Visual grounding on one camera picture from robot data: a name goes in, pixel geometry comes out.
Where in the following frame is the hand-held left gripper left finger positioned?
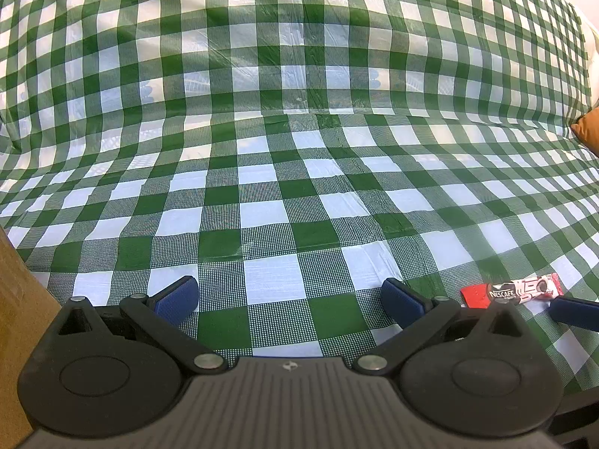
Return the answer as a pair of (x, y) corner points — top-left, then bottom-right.
(42, 276), (230, 376)

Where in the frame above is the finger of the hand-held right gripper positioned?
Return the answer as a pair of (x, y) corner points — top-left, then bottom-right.
(548, 297), (599, 334)

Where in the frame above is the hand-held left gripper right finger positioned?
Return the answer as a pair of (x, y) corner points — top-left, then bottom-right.
(351, 278), (539, 376)

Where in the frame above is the red white coffee stick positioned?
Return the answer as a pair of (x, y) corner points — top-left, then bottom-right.
(460, 274), (562, 309)

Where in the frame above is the cardboard box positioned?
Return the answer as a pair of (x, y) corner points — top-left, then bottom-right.
(0, 227), (63, 437)

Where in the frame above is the orange pillow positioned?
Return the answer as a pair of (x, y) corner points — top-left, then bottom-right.
(571, 107), (599, 156)

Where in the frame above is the green checkered cloth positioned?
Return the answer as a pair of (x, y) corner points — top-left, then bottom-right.
(0, 0), (599, 394)

